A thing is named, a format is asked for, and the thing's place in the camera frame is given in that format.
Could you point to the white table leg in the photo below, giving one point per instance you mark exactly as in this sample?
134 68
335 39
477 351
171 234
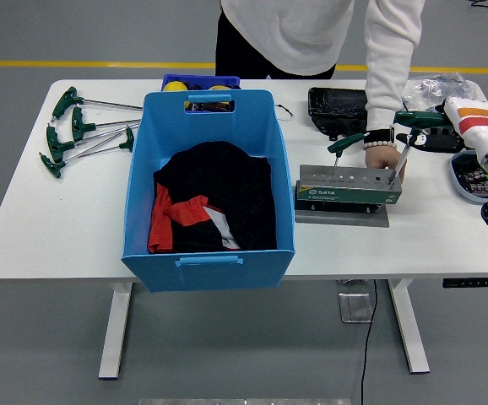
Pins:
115 337
408 333

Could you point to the yellow round object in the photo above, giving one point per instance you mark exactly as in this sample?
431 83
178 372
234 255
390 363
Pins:
218 88
174 86

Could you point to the metal floor plate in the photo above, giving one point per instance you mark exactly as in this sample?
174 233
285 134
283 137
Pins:
356 307

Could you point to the dark electronic parts pile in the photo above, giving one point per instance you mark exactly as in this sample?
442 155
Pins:
474 179

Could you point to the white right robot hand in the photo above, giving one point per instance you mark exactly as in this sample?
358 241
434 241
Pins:
476 122

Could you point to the person's left forearm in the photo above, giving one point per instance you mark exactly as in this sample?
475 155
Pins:
385 84

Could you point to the black plastic tray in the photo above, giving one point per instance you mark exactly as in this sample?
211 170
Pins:
337 105

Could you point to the light blue bowl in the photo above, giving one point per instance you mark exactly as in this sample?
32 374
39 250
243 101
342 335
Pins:
457 162

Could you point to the person's left hand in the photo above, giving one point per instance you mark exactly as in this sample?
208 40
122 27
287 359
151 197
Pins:
381 158

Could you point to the small dark blue bin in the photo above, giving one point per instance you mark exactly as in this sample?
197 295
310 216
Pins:
202 79

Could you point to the grey green hex key holder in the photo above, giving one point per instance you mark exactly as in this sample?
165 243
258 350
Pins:
345 194

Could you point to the black wristband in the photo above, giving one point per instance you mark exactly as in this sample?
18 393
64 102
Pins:
379 135

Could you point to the clear plastic parts bag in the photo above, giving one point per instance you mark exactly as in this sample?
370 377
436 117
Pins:
429 86

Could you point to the large blue plastic storage box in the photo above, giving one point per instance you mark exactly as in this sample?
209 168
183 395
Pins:
248 126

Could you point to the black table control panel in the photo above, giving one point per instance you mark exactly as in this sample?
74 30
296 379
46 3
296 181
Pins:
474 282

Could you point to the black and red cloth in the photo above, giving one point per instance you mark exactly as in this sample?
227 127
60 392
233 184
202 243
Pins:
210 177

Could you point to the person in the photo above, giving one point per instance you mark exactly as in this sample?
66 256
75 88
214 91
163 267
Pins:
294 34

